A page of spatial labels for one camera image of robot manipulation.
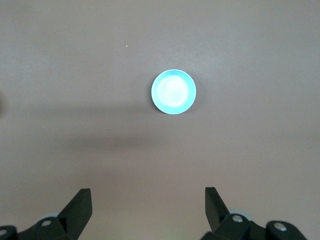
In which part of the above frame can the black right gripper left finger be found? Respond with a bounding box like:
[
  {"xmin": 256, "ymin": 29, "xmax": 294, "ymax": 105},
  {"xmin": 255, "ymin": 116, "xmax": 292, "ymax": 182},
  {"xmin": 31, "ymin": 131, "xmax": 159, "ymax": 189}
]
[{"xmin": 0, "ymin": 188, "xmax": 94, "ymax": 240}]

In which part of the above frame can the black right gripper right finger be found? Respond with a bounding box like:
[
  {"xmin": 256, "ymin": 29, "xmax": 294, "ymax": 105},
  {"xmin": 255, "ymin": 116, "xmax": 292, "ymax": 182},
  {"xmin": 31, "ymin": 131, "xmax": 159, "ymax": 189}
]
[{"xmin": 201, "ymin": 186, "xmax": 305, "ymax": 240}]

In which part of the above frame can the brown table cover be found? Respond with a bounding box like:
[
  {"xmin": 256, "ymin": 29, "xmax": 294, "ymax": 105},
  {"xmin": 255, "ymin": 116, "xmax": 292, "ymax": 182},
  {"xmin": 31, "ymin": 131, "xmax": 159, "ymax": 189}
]
[{"xmin": 0, "ymin": 0, "xmax": 320, "ymax": 240}]

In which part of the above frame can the light blue plastic bowl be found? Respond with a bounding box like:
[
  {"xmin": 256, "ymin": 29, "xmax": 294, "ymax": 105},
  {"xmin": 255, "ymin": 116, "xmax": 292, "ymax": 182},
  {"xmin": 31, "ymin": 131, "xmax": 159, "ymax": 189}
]
[{"xmin": 151, "ymin": 69, "xmax": 197, "ymax": 115}]

